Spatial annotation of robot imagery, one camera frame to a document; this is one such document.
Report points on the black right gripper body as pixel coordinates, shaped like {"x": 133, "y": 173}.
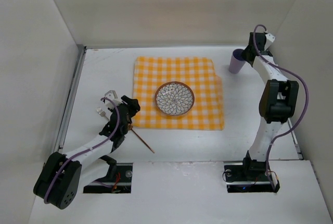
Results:
{"x": 247, "y": 53}

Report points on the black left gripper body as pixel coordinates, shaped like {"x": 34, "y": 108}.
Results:
{"x": 120, "y": 126}

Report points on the lilac plastic cup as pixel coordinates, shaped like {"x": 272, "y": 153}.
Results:
{"x": 236, "y": 61}

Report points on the floral patterned ceramic plate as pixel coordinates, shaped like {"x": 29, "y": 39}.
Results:
{"x": 174, "y": 98}

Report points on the yellow white checkered cloth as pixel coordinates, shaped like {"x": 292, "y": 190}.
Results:
{"x": 198, "y": 73}

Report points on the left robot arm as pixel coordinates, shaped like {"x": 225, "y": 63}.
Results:
{"x": 63, "y": 175}

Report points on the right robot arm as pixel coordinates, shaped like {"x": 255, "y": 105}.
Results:
{"x": 249, "y": 163}

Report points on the copper spoon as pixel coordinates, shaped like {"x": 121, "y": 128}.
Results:
{"x": 141, "y": 139}

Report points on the metal fork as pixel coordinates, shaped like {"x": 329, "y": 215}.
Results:
{"x": 104, "y": 112}

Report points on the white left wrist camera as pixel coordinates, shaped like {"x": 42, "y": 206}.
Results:
{"x": 112, "y": 97}

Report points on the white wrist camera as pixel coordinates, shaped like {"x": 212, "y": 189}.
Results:
{"x": 270, "y": 38}
{"x": 112, "y": 97}

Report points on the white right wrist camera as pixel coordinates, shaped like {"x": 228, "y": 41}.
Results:
{"x": 270, "y": 38}

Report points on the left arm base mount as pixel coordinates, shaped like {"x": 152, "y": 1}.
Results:
{"x": 117, "y": 181}

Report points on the left aluminium table rail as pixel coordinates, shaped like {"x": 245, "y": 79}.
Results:
{"x": 61, "y": 136}

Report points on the aluminium table rail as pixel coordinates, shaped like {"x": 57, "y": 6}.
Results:
{"x": 276, "y": 106}
{"x": 61, "y": 136}

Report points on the right aluminium table rail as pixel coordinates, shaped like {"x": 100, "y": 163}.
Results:
{"x": 276, "y": 106}

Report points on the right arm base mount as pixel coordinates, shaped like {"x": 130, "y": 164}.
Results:
{"x": 237, "y": 181}

